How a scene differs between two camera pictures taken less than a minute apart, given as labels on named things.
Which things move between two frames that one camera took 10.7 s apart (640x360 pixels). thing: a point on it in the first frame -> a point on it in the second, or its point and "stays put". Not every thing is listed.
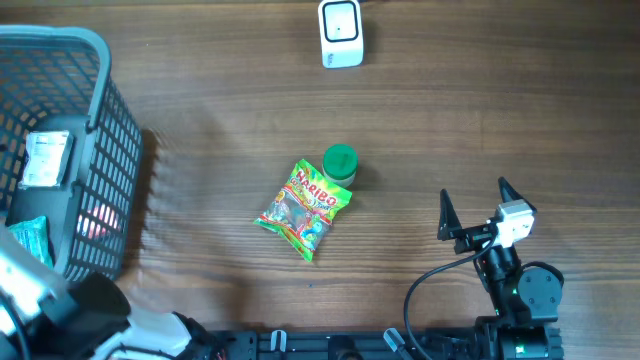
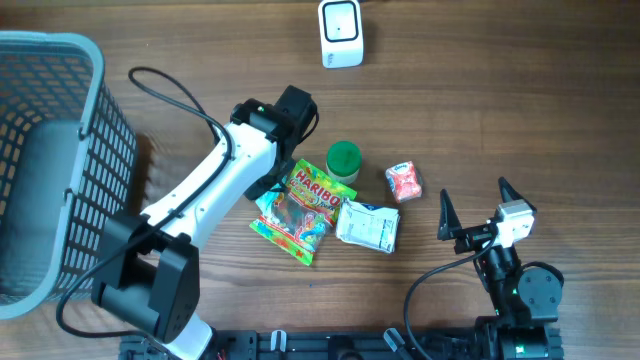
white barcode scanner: (341, 33) stays put
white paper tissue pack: (45, 151) -> (367, 225)
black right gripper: (470, 237) stays put
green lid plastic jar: (340, 163) stays put
